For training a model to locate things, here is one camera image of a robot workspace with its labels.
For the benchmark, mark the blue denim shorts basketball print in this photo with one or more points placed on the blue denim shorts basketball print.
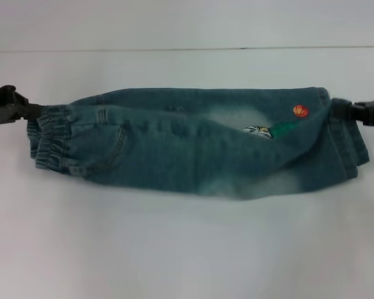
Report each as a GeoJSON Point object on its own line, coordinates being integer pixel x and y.
{"type": "Point", "coordinates": [190, 155]}

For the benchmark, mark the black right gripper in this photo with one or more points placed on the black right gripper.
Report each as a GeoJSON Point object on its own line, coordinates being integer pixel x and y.
{"type": "Point", "coordinates": [372, 111]}

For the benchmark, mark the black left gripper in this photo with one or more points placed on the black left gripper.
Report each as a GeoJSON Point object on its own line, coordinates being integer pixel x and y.
{"type": "Point", "coordinates": [6, 106]}

